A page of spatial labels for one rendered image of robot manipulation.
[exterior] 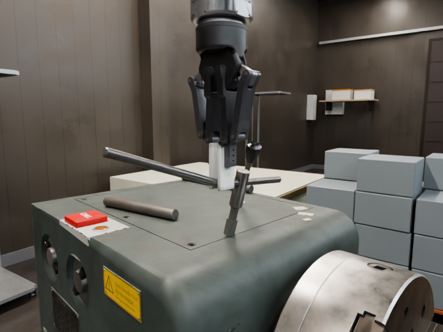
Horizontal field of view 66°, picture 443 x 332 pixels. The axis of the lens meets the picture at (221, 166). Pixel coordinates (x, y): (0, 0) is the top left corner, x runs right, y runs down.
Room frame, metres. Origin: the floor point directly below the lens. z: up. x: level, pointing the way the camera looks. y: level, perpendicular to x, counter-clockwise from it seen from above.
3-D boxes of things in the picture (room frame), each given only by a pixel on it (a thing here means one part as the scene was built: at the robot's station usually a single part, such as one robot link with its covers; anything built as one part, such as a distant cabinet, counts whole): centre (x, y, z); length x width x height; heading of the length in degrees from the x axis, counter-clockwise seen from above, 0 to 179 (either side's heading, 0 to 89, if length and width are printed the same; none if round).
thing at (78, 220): (0.63, 0.26, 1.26); 0.06 x 0.06 x 0.02; 44
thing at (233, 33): (0.51, 0.00, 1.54); 0.08 x 0.07 x 0.09; 44
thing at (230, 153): (0.49, -0.02, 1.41); 0.03 x 0.01 x 0.05; 44
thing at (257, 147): (0.70, -0.06, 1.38); 0.04 x 0.03 x 0.05; 44
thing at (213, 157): (0.52, 0.01, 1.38); 0.03 x 0.01 x 0.07; 134
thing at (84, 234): (0.61, 0.24, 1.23); 0.13 x 0.08 x 0.06; 44
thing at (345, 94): (8.77, -3.08, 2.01); 0.47 x 0.39 x 0.26; 54
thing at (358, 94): (8.47, -3.49, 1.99); 0.42 x 0.35 x 0.23; 54
